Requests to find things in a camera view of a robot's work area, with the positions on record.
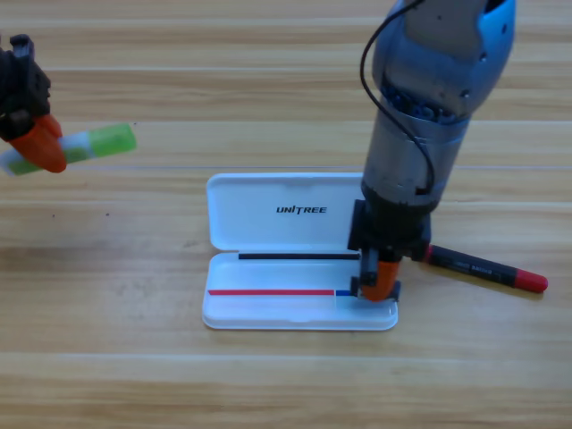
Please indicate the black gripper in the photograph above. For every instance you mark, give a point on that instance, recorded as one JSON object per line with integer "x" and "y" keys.
{"x": 22, "y": 85}
{"x": 393, "y": 232}

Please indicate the small black eraser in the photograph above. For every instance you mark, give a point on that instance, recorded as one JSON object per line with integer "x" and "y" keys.
{"x": 355, "y": 287}

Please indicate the green translucent highlighter pen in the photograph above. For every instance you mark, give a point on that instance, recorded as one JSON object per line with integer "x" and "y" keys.
{"x": 107, "y": 140}

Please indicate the black marker with red caps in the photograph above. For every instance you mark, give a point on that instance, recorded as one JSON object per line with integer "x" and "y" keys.
{"x": 482, "y": 268}

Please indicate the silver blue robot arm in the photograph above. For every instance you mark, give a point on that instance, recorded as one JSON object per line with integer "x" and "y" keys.
{"x": 429, "y": 80}

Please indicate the white Unitree pencil case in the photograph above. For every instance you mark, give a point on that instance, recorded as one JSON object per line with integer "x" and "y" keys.
{"x": 286, "y": 232}

